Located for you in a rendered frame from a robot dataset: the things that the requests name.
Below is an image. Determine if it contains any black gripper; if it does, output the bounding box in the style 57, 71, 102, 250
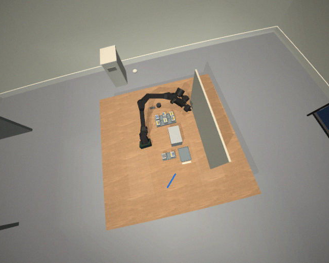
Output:
177, 98, 191, 112

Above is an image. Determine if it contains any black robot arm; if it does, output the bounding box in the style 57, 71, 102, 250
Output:
137, 87, 189, 145

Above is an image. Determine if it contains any dark grey flat rack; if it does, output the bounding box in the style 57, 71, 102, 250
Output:
156, 113, 176, 127

